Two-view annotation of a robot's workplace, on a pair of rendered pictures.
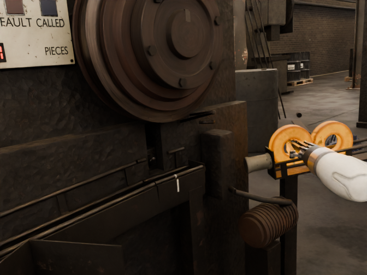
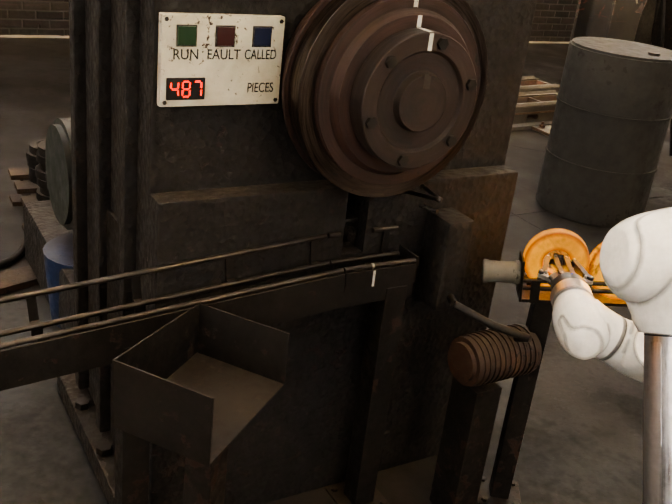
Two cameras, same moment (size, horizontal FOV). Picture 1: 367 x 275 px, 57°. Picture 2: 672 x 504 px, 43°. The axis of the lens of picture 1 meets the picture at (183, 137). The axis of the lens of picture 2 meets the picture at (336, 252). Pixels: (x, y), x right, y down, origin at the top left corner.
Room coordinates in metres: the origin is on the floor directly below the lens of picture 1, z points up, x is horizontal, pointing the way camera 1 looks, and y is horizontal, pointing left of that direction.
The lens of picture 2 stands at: (-0.79, -0.15, 1.51)
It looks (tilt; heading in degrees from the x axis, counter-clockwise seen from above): 24 degrees down; 9
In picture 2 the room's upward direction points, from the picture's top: 7 degrees clockwise
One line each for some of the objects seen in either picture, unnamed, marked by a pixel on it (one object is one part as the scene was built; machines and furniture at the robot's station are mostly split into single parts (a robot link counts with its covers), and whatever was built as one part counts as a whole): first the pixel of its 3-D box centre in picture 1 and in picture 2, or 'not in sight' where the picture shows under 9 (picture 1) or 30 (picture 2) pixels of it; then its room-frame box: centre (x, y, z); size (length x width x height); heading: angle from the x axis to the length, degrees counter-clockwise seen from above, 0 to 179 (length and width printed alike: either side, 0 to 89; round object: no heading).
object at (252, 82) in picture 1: (252, 108); (607, 130); (3.81, -0.80, 0.45); 0.59 x 0.59 x 0.89
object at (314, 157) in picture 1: (325, 163); (572, 300); (0.94, -0.41, 0.73); 0.09 x 0.06 x 0.09; 96
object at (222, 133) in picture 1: (217, 163); (442, 258); (1.15, -0.12, 0.68); 0.11 x 0.08 x 0.24; 41
